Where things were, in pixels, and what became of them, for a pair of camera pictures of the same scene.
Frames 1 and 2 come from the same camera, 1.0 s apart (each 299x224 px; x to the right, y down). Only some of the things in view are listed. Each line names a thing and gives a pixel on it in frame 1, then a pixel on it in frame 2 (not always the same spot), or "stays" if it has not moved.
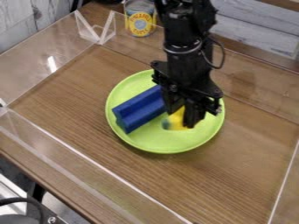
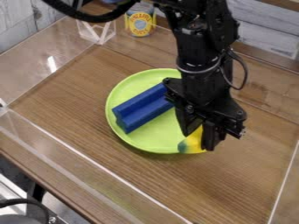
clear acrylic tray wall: (104, 198) stays
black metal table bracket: (34, 193) stays
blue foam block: (140, 109) stays
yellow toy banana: (172, 121) → (190, 145)
